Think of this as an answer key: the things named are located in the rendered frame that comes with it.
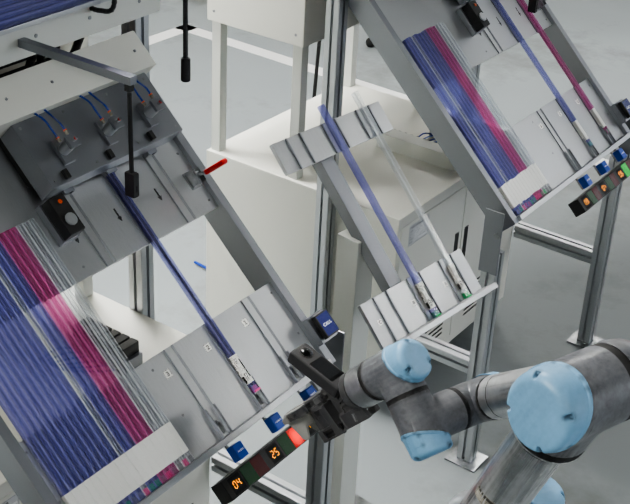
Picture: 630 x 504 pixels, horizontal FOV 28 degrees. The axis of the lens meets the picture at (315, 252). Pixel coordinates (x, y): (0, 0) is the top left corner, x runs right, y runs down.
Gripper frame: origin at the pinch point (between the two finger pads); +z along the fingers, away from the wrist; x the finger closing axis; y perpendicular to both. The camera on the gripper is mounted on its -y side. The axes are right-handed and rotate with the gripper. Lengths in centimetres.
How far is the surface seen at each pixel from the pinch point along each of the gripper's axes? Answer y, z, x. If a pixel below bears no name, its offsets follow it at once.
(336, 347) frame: -4.3, 4.5, 25.0
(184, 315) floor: -33, 129, 100
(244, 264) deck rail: -28.3, 6.8, 19.0
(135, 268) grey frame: -42, 39, 22
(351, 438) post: 17, 42, 49
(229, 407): -7.3, 3.8, -6.8
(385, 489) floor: 37, 65, 70
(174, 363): -19.4, 3.8, -11.7
